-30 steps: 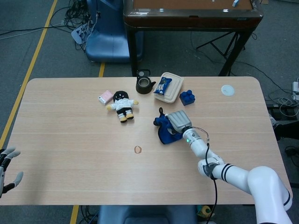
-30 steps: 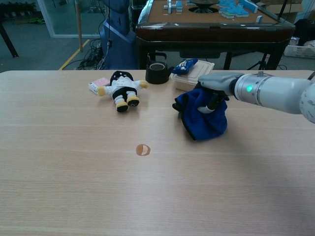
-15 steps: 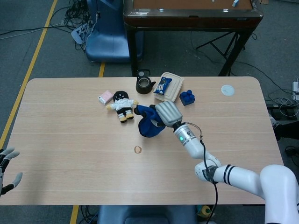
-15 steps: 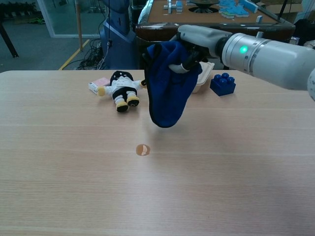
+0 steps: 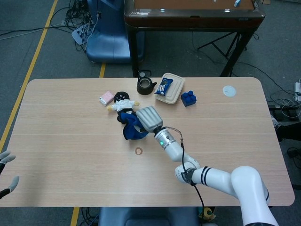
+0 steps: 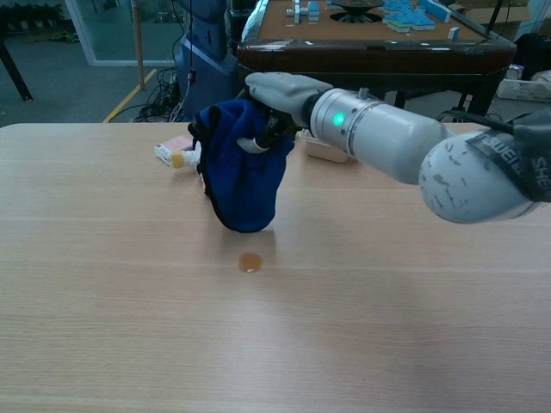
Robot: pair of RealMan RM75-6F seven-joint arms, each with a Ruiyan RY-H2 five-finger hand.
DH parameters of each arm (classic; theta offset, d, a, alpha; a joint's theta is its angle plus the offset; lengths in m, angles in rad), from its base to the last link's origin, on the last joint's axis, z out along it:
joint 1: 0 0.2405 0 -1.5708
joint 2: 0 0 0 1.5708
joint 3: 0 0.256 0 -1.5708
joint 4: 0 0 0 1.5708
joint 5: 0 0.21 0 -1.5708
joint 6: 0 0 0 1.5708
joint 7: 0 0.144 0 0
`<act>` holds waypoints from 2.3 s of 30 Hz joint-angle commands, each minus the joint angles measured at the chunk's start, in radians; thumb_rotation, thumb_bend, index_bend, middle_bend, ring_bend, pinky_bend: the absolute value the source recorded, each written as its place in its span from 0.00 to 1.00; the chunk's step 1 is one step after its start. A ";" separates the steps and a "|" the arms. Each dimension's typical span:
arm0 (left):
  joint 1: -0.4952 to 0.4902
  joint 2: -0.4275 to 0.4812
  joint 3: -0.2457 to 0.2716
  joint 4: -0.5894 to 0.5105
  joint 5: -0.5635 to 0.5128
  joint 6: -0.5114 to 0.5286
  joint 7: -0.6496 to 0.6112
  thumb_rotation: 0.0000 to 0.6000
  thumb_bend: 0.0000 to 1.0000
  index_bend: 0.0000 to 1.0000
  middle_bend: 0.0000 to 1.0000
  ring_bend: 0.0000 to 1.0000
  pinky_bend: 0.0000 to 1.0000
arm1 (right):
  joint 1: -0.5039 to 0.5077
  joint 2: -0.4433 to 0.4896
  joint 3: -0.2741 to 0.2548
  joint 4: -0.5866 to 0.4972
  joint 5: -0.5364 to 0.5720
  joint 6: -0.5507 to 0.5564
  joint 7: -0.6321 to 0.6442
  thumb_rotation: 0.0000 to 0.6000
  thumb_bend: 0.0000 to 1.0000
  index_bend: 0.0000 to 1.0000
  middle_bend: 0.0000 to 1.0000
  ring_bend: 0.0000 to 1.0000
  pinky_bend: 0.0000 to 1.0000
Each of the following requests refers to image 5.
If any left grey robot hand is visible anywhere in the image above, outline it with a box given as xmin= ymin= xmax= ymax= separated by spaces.
xmin=0 ymin=151 xmax=20 ymax=200

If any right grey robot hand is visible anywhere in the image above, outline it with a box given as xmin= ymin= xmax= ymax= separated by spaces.
xmin=135 ymin=105 xmax=165 ymax=133

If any blue cloth pouch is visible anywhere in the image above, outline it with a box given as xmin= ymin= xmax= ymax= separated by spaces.
xmin=117 ymin=111 xmax=150 ymax=141

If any plush doll white shirt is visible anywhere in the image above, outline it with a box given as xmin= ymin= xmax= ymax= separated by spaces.
xmin=107 ymin=91 xmax=140 ymax=118

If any black teapot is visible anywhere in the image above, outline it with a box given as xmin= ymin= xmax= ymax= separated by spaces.
xmin=136 ymin=70 xmax=158 ymax=96

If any blue snack packet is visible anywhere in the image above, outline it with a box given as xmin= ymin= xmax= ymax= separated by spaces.
xmin=154 ymin=78 xmax=174 ymax=97

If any beige lunch box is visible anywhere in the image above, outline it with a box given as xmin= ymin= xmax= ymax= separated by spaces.
xmin=155 ymin=72 xmax=186 ymax=105

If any blue building block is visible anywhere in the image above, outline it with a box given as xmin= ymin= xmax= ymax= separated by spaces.
xmin=180 ymin=90 xmax=198 ymax=107

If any pink tissue pack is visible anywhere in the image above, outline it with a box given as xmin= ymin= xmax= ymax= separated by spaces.
xmin=98 ymin=90 xmax=115 ymax=106

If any white round table grommet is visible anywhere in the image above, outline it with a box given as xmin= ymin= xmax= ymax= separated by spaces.
xmin=222 ymin=85 xmax=237 ymax=97

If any blue padded seat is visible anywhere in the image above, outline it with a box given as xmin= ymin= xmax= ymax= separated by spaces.
xmin=98 ymin=206 xmax=200 ymax=226

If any black tripod stand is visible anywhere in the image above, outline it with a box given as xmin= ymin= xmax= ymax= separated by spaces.
xmin=197 ymin=32 xmax=248 ymax=59

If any dark brown mahjong table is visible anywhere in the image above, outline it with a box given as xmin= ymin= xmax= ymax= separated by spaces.
xmin=124 ymin=0 xmax=266 ymax=78

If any white printed paper sheet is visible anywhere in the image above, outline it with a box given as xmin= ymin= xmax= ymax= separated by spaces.
xmin=71 ymin=23 xmax=95 ymax=44

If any black equipment box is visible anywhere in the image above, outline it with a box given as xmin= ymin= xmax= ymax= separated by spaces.
xmin=269 ymin=102 xmax=301 ymax=122

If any white power strip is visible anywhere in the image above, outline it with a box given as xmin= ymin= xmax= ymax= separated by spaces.
xmin=294 ymin=81 xmax=301 ymax=102

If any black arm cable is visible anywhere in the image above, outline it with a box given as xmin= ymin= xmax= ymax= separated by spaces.
xmin=163 ymin=126 xmax=206 ymax=226

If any black floor cable bundle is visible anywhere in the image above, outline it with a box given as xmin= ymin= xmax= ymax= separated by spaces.
xmin=64 ymin=0 xmax=95 ymax=51

